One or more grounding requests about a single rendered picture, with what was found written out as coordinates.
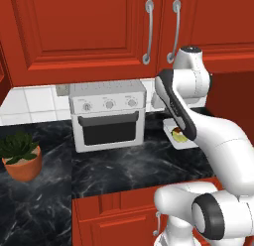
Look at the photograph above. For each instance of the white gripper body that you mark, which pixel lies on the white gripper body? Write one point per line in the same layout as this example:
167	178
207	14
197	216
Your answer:
157	101

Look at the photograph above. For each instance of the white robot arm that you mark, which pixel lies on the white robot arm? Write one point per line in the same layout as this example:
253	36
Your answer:
228	150

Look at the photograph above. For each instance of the wide red upper cupboard door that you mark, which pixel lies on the wide red upper cupboard door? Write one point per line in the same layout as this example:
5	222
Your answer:
82	31

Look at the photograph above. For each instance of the red lower cupboard door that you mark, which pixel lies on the red lower cupboard door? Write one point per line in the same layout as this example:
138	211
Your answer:
122	231

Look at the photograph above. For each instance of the white toaster oven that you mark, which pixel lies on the white toaster oven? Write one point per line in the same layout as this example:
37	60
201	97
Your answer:
107	104

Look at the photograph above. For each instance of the dark red cabinet side panel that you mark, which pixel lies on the dark red cabinet side panel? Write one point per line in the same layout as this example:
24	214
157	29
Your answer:
231	98

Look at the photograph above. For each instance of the green plant in terracotta pot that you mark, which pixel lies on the green plant in terracotta pot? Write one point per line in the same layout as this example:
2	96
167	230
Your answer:
23	157

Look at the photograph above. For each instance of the grey wall outlet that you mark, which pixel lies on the grey wall outlet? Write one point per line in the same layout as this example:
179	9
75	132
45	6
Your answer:
62	90

